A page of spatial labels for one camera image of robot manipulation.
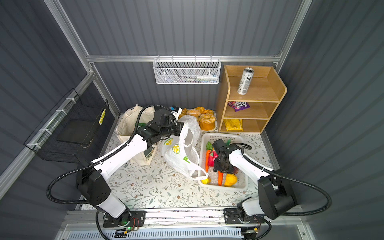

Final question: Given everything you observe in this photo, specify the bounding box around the white plastic produce basket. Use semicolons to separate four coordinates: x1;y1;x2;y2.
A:
198;133;248;191

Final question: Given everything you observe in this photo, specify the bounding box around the white lemon-print plastic bag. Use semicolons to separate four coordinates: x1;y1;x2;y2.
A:
158;115;209;181

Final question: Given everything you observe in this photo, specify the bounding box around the cream canvas tote bag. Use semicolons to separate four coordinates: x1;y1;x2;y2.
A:
115;104;160;166

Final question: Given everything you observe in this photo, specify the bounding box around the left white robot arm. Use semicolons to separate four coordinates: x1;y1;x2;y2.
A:
76;106;184;219

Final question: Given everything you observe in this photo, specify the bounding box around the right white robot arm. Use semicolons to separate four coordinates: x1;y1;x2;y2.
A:
213;139;297;221

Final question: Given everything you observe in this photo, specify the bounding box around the pink dragon fruit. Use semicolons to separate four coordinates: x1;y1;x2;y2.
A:
208;150;218;167

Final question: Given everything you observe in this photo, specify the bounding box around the yellow pear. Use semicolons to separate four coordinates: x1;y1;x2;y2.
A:
224;174;238;187

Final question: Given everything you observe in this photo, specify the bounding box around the yellow snack bag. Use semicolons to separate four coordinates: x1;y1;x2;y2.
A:
224;119;244;132

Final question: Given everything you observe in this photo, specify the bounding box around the purple snack packet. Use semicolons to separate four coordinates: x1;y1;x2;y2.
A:
228;102;250;112

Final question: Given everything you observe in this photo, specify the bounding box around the toothpaste tube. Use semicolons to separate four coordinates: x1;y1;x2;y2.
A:
178;75;219;83

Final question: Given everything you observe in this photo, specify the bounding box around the wooden shelf unit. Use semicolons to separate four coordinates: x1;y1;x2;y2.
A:
216;65;287;134

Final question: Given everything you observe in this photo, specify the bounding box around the right silver drink can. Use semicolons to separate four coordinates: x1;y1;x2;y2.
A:
237;68;254;95

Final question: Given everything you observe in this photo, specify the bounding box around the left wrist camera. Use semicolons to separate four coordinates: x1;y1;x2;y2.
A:
170;106;183;121

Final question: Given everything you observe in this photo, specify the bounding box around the white wire wall basket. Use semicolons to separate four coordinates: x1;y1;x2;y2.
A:
153;58;222;85

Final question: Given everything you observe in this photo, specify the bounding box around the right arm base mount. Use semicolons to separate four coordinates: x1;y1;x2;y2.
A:
223;208;265;225

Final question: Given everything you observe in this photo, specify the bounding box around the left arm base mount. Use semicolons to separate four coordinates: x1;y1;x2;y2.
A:
103;210;147;230

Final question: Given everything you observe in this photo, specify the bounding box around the black wire wall basket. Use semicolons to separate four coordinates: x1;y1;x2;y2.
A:
24;88;114;164

